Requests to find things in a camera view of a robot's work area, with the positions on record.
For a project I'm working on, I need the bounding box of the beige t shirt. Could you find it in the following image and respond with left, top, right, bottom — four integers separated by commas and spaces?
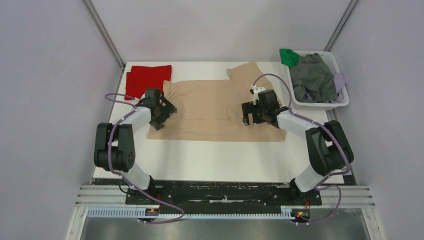
147, 61, 287, 142

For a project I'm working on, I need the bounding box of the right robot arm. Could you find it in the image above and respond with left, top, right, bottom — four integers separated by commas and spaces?
241, 86, 354, 204

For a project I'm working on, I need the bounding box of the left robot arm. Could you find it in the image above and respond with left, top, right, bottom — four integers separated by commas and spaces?
93, 88, 177, 204

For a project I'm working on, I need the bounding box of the folded red t shirt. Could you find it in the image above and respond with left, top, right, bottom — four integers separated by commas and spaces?
124, 65, 172, 100

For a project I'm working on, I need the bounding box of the grey t shirt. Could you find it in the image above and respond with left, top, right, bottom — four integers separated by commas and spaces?
289, 53, 338, 103

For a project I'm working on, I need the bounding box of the white laundry basket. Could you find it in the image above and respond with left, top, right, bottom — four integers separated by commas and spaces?
283, 50, 350, 111

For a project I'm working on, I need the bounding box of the green t shirt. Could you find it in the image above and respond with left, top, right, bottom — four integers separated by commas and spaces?
279, 48, 300, 69

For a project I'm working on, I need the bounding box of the lilac t shirt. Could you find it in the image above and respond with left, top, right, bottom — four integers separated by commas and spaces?
302, 73, 346, 104

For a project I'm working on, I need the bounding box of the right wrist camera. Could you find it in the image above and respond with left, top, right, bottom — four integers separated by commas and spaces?
250, 85, 266, 105

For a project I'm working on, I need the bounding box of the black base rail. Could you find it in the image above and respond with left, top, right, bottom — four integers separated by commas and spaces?
92, 178, 357, 215

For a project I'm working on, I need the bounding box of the white cable comb strip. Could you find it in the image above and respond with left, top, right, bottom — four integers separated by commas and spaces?
87, 207, 299, 220

